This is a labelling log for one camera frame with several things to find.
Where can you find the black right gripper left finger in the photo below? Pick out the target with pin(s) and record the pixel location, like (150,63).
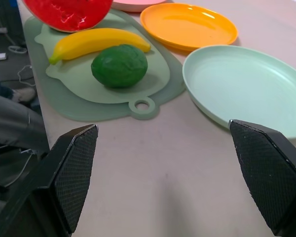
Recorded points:
(64,177)

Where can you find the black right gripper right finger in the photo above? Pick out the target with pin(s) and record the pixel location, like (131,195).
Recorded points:
(266,172)

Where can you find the light green plate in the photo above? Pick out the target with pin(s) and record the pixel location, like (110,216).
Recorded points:
(246,86)

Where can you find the orange plate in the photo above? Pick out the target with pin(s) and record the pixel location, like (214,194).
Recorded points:
(187,24)

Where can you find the pink plate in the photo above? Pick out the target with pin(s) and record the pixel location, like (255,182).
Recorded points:
(135,5)

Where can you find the beige shoe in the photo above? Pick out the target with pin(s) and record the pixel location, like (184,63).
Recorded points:
(25,93)

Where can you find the light green cutting board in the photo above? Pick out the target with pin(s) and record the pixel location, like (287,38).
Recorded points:
(106,84)

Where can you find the green avocado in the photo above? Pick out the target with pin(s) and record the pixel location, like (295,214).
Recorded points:
(119,66)

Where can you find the yellow banana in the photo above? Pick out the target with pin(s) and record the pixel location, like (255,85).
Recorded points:
(96,43)

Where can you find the red watermelon slice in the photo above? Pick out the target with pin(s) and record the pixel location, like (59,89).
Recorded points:
(69,13)

